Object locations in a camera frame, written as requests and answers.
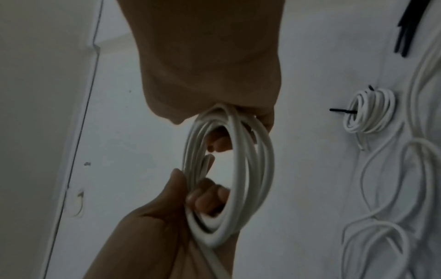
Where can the person's right hand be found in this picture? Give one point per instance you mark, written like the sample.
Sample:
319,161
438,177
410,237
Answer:
206,54

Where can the person's left hand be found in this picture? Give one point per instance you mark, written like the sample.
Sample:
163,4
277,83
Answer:
151,239

